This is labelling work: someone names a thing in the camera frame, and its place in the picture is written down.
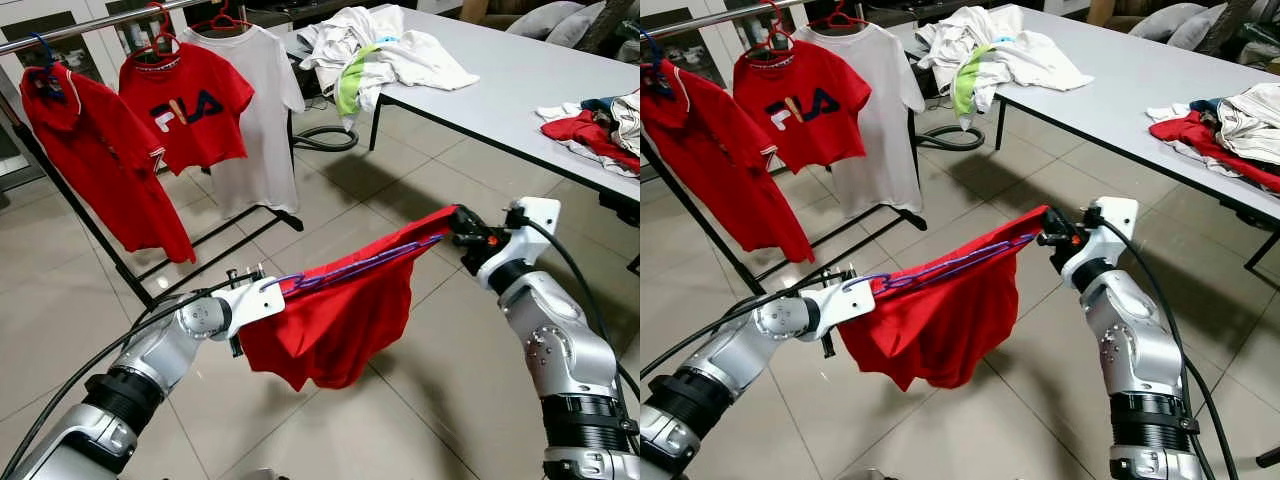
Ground blue plastic clothes hanger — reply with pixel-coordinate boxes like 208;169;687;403
843;230;1041;296
272;233;448;298

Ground plain red shirt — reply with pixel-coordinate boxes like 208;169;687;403
838;205;1051;393
238;205;463;393

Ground thin blue clothes hanger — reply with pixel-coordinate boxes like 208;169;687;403
25;30;69;101
640;30;669;101

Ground red plastic clothes hanger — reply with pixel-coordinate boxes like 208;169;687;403
808;0;869;31
130;0;186;66
745;0;801;63
190;0;256;34

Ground red FILA T-shirt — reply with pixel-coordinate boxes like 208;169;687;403
733;40;873;174
118;42;256;177

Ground white T-shirt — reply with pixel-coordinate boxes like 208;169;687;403
178;25;307;216
795;22;926;219

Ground red polo shirt white trim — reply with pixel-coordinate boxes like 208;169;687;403
20;62;198;264
640;60;816;264

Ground red garment under pile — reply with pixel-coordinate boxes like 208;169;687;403
1148;110;1280;194
540;108;640;173

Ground large white table black legs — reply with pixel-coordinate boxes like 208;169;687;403
295;5;640;226
985;5;1280;271

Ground white crumpled garment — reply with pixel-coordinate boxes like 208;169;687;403
915;5;1094;116
297;5;481;116

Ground lime green white garment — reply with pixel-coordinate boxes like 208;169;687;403
953;40;1016;119
335;40;401;119

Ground grey pillow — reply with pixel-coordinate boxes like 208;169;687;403
1165;0;1231;51
1128;2;1206;43
545;0;606;49
505;0;586;41

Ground dark wicker armchair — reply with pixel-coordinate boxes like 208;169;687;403
460;0;640;51
1085;0;1280;61

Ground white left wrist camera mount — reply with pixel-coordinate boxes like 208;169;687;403
210;277;288;343
800;277;878;343

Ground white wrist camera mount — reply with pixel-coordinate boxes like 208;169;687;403
210;277;288;343
1080;197;1141;269
800;277;878;343
503;197;563;269

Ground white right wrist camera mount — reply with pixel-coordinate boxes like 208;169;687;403
1080;197;1141;269
503;197;563;269

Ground metal clothes rack black frame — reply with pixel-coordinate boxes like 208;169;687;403
640;0;929;296
0;0;306;309

